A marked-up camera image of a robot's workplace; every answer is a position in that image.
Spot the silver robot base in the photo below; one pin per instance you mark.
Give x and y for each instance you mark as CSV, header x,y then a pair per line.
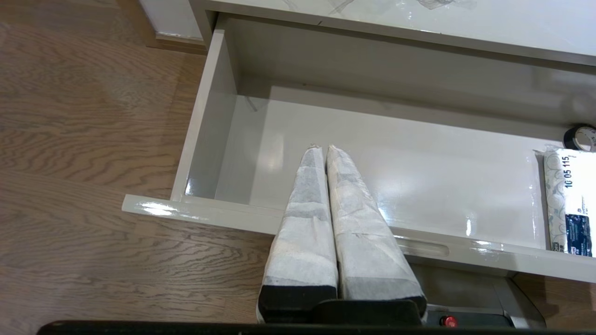
x,y
465,293

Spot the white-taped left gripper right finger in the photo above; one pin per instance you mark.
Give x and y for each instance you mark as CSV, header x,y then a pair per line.
x,y
363,242

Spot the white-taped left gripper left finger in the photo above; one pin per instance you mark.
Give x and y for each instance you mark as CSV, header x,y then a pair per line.
x,y
305,232

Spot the black tape roll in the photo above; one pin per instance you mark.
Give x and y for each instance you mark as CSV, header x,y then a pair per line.
x,y
569,138

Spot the floral tissue pack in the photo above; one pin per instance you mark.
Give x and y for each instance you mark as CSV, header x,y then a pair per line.
x,y
572,200

